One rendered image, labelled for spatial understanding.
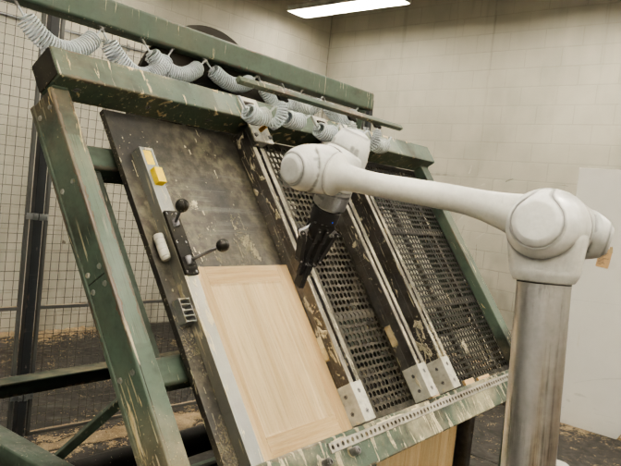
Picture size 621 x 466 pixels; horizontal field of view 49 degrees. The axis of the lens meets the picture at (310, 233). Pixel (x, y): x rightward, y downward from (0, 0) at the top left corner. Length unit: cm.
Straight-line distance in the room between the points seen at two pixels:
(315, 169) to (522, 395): 64
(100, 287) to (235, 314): 43
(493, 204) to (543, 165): 598
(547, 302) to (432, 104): 702
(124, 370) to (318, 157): 68
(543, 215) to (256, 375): 99
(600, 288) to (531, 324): 444
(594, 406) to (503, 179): 284
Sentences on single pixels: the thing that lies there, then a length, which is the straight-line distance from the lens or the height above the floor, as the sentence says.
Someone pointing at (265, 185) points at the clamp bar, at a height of 161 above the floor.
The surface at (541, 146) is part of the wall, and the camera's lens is 754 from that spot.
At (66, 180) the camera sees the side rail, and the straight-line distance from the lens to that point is 188.
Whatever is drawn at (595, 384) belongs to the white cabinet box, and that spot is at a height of 38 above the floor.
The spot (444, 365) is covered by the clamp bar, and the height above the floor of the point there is 100.
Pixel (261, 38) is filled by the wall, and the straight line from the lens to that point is 858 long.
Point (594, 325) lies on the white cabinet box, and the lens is 579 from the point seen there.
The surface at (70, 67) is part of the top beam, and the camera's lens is 199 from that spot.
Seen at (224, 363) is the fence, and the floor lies 112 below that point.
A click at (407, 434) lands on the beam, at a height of 85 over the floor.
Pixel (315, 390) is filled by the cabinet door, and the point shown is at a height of 101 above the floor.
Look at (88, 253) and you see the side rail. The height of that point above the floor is 138.
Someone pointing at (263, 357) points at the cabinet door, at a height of 111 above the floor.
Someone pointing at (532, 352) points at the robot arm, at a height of 134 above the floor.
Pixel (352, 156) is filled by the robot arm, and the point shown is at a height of 169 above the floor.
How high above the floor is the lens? 158
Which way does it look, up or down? 3 degrees down
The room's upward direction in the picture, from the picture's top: 6 degrees clockwise
